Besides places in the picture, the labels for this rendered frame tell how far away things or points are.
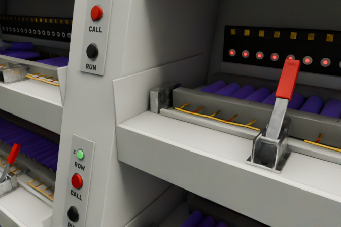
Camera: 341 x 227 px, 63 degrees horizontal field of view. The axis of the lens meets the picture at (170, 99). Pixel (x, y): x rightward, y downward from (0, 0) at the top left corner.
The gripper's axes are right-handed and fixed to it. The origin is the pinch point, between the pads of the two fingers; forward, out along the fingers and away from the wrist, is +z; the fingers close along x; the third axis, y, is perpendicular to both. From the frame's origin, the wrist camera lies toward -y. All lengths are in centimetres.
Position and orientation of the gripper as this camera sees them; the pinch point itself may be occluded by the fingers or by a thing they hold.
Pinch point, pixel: (3, 46)
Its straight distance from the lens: 72.6
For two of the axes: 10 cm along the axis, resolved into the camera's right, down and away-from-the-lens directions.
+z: 5.5, 0.7, 8.3
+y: 2.0, -9.8, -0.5
